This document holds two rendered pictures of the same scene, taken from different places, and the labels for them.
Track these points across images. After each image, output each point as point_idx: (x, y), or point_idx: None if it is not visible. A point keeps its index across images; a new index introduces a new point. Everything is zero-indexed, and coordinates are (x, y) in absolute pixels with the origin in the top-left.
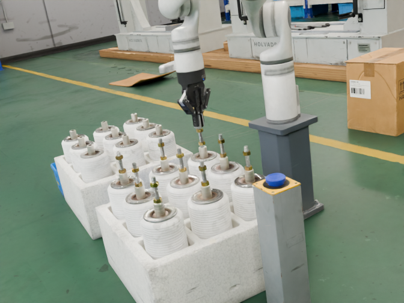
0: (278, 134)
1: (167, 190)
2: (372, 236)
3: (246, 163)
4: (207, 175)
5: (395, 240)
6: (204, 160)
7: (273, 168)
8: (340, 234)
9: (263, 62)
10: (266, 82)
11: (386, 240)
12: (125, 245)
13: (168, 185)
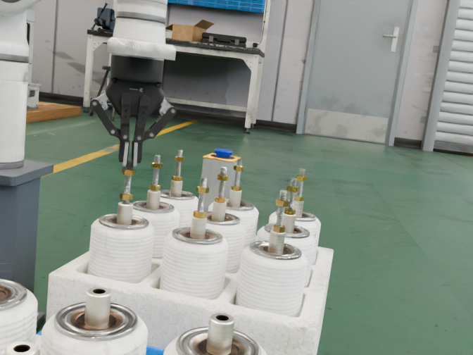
0: (51, 172)
1: (243, 229)
2: (41, 275)
3: (179, 171)
4: (171, 222)
5: (43, 265)
6: (142, 217)
7: (30, 241)
8: (47, 289)
9: (24, 58)
10: (24, 94)
11: (45, 269)
12: (329, 270)
13: (237, 226)
